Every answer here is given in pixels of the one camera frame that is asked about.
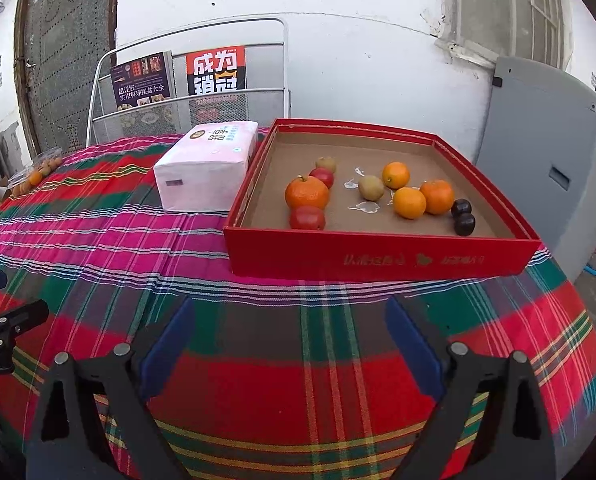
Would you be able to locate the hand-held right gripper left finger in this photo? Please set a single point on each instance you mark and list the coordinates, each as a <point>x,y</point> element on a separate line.
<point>170,347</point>

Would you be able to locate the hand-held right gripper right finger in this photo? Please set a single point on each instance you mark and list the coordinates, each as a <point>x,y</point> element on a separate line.
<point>413,347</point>

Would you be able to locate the red cardboard box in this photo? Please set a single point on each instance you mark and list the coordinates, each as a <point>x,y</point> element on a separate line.
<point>378,260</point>

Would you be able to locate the dark purple plum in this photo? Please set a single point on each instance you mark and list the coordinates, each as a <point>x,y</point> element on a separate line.
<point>461,206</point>
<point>464,224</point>

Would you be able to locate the yellow-orange orange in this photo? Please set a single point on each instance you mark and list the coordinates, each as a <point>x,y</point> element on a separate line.
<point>410,202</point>

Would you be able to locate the deep orange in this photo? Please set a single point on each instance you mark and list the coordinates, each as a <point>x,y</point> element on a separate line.
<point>437,196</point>

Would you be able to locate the green-brown kiwi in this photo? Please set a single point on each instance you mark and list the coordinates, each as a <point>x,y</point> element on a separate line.
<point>371,187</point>
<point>326,163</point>

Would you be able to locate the red tomato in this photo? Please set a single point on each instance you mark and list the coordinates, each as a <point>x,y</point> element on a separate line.
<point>307,218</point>
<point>323,177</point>

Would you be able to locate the small orange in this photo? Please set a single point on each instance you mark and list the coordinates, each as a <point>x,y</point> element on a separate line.
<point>396,174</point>

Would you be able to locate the large orange with stem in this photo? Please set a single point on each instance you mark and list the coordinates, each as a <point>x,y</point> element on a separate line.
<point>307,193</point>

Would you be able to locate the plaid tablecloth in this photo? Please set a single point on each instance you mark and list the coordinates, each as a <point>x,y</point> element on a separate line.
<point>278,335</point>

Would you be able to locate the small tangerine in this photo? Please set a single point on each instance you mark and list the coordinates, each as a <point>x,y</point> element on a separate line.
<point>35,178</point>

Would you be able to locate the clear plastic fruit container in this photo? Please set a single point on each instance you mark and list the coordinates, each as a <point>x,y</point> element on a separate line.
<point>50,162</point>

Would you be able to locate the pink white tissue pack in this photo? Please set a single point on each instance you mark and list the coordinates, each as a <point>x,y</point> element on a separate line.
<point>202,175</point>

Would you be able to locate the blue dish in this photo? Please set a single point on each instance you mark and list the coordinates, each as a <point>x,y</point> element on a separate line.
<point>595,270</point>

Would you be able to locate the studded metal door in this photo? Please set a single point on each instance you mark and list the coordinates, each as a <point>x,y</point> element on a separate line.
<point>67,60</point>

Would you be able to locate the dark cookbook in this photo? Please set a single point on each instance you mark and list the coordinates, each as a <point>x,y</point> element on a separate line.
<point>140,90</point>

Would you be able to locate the grey folded panel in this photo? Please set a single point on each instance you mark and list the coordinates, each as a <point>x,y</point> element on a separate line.
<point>543,135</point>

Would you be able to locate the grey metal mesh chair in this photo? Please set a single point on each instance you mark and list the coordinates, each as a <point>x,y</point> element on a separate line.
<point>268,110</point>

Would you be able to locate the red and black book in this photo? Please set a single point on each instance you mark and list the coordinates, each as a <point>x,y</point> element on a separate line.
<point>215,75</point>

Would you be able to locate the barred window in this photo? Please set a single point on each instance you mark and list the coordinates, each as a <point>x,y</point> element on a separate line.
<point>528,10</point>

